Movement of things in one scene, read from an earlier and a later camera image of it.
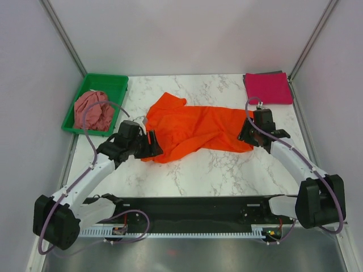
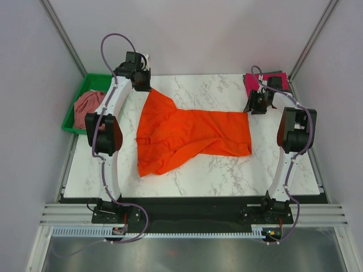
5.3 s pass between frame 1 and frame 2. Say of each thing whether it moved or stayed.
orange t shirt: moved
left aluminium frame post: stayed
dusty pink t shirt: stayed
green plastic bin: stayed
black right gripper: moved
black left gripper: moved
